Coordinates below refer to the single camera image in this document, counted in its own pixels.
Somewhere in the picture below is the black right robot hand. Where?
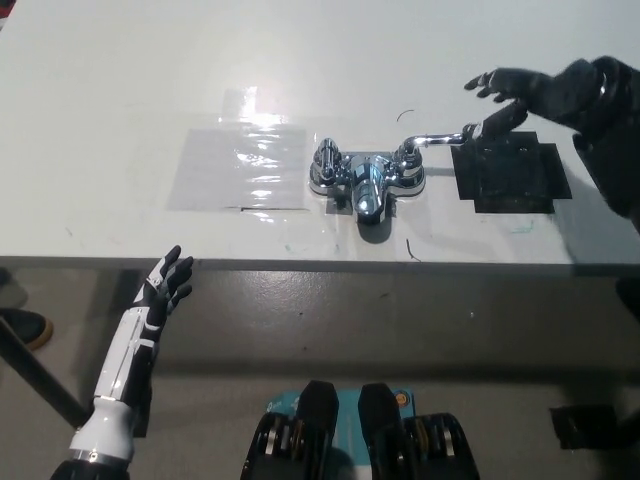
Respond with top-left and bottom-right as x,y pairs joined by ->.
462,57 -> 610,147

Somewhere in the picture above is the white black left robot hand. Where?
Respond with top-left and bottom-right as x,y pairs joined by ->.
67,243 -> 196,464

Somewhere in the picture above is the chrome faucet body with spout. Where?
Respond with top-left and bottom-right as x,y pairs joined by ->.
308,152 -> 428,226

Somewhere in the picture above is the black diagonal table brace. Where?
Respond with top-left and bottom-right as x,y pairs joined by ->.
0,314 -> 91,429

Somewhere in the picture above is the black tape square patch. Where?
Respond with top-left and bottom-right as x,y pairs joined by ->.
449,130 -> 572,216

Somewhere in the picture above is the black shoe with tan sole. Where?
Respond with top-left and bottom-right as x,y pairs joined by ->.
0,307 -> 55,351

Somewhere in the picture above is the large clear tape sheet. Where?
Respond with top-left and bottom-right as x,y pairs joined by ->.
167,128 -> 310,212

